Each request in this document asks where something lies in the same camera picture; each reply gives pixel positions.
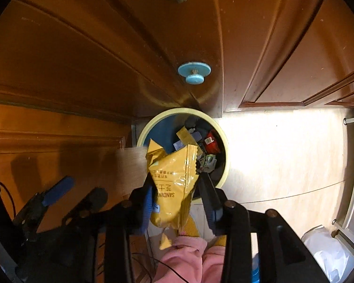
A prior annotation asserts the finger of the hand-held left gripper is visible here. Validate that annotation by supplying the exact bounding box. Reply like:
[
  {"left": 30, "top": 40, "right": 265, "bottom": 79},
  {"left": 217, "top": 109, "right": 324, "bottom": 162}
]
[
  {"left": 62, "top": 187, "right": 108, "bottom": 222},
  {"left": 13, "top": 176, "right": 75, "bottom": 227}
]

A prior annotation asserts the blue round cabinet knob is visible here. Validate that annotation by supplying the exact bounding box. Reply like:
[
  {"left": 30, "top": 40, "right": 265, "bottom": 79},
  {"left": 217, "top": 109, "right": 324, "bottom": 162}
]
[{"left": 178, "top": 62, "right": 212, "bottom": 85}]

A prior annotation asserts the white plastic bag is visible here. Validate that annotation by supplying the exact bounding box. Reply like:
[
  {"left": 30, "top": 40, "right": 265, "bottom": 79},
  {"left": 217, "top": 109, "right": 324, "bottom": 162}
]
[{"left": 301, "top": 225, "right": 354, "bottom": 283}]

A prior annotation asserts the grey crumpled wrapper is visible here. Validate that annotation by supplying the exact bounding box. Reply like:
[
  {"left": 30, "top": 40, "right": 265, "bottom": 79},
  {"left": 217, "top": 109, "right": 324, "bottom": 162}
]
[{"left": 196, "top": 153, "right": 218, "bottom": 173}]

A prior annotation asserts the small yellow wrapper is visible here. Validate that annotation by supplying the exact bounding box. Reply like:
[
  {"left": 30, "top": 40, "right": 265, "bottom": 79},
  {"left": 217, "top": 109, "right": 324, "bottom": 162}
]
[{"left": 176, "top": 127, "right": 199, "bottom": 150}]

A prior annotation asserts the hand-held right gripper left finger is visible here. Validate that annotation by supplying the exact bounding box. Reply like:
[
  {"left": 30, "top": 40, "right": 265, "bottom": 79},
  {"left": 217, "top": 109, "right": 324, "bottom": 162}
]
[{"left": 56, "top": 173, "right": 157, "bottom": 283}]

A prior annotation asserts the yellow snack packet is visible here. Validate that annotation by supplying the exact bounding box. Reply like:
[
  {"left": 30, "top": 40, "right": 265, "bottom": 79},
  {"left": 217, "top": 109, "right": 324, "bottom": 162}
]
[{"left": 146, "top": 138, "right": 207, "bottom": 250}]

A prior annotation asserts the brown wooden cabinet door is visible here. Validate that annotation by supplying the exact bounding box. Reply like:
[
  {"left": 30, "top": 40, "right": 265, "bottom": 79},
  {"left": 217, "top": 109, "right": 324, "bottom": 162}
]
[
  {"left": 221, "top": 0, "right": 354, "bottom": 113},
  {"left": 0, "top": 0, "right": 225, "bottom": 120}
]

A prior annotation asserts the round bin with cream rim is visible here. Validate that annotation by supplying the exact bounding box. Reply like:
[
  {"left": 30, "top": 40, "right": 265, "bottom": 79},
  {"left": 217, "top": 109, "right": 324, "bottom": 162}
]
[{"left": 136, "top": 108, "right": 232, "bottom": 204}]

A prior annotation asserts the black cable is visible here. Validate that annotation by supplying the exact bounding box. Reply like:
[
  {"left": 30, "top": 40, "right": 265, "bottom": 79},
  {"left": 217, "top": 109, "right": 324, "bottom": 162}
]
[
  {"left": 0, "top": 181, "right": 17, "bottom": 218},
  {"left": 129, "top": 253, "right": 190, "bottom": 283}
]

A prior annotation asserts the red snack packet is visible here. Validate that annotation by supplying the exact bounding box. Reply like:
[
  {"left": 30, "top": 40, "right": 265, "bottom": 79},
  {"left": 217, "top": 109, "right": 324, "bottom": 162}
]
[{"left": 204, "top": 132, "right": 220, "bottom": 154}]

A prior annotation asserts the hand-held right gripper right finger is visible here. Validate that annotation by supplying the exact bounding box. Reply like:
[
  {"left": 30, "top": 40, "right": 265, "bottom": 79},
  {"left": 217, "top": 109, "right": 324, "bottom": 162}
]
[{"left": 196, "top": 172, "right": 331, "bottom": 283}]

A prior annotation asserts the pink clothing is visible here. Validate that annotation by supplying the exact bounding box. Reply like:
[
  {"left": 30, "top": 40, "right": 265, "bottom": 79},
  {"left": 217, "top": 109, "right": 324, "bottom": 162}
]
[{"left": 153, "top": 235, "right": 225, "bottom": 283}]

